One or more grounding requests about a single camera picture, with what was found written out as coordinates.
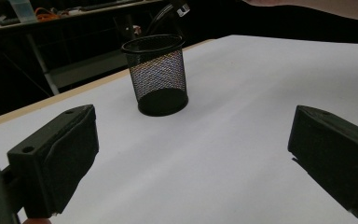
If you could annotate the translucent plastic box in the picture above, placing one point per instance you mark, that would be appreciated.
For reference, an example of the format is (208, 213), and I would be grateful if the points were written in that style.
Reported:
(21, 9)

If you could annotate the white table mat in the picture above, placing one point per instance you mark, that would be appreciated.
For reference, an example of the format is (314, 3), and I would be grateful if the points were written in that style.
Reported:
(199, 155)

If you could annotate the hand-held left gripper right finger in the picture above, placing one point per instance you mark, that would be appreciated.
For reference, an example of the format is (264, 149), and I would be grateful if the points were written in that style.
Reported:
(335, 161)

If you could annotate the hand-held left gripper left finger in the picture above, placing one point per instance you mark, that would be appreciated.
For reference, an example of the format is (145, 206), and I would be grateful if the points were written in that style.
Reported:
(52, 161)

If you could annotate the beige desk with white legs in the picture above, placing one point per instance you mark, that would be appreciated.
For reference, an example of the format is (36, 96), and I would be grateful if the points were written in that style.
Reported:
(84, 68)

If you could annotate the wooden table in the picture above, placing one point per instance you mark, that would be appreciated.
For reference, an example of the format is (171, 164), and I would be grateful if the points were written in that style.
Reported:
(74, 91)

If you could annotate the black office chair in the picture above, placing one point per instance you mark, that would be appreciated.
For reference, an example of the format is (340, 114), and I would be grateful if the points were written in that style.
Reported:
(180, 4)

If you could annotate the black mesh pen holder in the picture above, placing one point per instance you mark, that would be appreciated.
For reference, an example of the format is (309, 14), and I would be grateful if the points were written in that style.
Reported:
(159, 102)

